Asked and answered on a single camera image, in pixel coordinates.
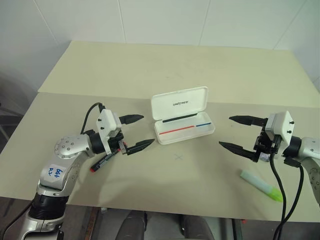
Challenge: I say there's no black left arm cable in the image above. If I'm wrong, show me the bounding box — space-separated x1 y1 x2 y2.
80 102 105 136

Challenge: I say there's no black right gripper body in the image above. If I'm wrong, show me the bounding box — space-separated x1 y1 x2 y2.
253 124 281 162

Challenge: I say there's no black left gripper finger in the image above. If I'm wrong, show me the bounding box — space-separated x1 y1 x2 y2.
126 138 156 156
118 114 145 125

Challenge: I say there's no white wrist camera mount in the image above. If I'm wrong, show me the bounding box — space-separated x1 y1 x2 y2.
264 111 295 158
96 109 123 155

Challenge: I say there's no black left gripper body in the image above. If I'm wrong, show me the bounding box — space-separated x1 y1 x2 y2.
107 131 130 157

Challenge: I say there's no black marker with red cap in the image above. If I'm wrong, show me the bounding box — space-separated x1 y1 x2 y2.
89 147 120 174

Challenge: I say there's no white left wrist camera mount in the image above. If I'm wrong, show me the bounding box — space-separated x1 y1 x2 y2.
96 109 123 155

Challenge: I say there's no dark rounded shape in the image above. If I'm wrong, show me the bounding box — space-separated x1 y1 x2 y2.
118 211 147 240
179 212 216 240

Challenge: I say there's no red pen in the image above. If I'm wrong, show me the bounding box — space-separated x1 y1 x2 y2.
158 124 196 136

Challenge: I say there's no green highlighter pen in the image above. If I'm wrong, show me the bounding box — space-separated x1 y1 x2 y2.
240 169 284 203

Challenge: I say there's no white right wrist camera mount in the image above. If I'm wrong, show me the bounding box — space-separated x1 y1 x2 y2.
264 111 295 158

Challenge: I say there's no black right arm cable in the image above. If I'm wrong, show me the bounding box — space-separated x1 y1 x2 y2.
268 149 305 240

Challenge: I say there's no white plastic pencil case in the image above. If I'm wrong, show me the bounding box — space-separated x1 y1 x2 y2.
150 86 216 145

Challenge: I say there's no black pen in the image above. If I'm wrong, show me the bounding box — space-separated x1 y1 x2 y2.
162 112 198 124

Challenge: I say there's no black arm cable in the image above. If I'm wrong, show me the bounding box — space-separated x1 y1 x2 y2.
268 149 305 240
80 102 105 136

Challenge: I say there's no white handwritten label sticker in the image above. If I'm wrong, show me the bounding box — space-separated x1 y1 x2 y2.
41 162 67 187

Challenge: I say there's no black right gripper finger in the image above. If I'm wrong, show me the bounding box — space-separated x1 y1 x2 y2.
218 141 258 163
228 115 267 127

